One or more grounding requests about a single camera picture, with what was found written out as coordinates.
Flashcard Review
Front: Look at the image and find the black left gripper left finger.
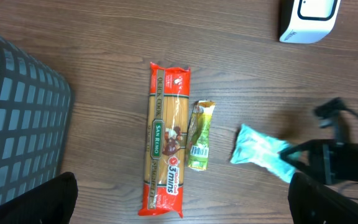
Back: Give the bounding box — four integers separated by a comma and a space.
0, 172, 78, 224

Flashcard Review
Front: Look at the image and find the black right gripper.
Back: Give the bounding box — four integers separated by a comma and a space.
279, 98, 358, 185

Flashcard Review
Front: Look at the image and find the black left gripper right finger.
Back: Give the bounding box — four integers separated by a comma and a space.
288, 172, 358, 224

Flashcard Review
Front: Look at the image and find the teal snack packet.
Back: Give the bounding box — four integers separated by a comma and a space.
230, 124, 296, 184

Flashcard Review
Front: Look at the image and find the green snack bar wrapper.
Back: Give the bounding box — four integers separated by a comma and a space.
186, 100, 216, 171

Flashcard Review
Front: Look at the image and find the orange spaghetti pack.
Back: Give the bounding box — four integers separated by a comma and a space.
138, 63, 191, 217

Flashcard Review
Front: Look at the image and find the white barcode scanner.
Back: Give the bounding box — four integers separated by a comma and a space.
279, 0, 341, 44

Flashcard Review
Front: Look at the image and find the dark grey plastic basket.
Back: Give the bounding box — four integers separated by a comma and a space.
0, 36, 74, 205

